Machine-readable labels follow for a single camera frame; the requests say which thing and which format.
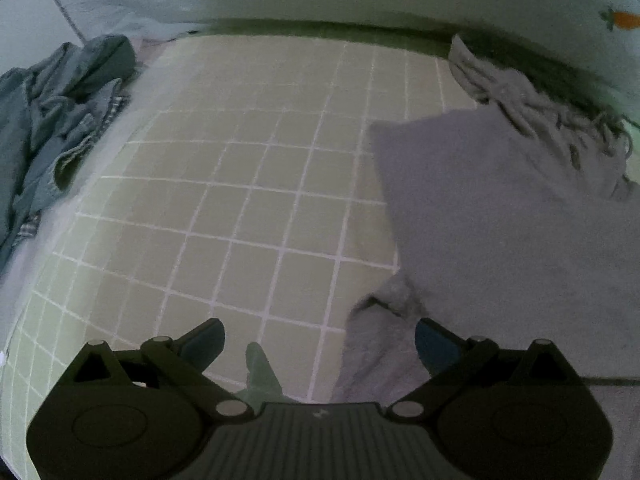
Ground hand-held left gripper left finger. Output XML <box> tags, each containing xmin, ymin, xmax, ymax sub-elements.
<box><xmin>57</xmin><ymin>316</ymin><xmax>255</xmax><ymax>422</ymax></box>

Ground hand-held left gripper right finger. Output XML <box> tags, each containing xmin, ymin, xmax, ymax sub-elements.
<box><xmin>387</xmin><ymin>316</ymin><xmax>582</xmax><ymax>422</ymax></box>

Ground grey zip hoodie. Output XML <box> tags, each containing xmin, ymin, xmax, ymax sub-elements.
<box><xmin>332</xmin><ymin>34</ymin><xmax>640</xmax><ymax>406</ymax></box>

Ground green grid mat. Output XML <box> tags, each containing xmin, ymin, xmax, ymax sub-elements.
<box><xmin>0</xmin><ymin>30</ymin><xmax>640</xmax><ymax>480</ymax></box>

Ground light blue denim shirt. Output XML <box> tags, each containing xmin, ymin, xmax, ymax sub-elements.
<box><xmin>0</xmin><ymin>40</ymin><xmax>126</xmax><ymax>266</ymax></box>

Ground blue denim jeans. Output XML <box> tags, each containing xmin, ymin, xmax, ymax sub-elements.
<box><xmin>82</xmin><ymin>35</ymin><xmax>138</xmax><ymax>96</ymax></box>

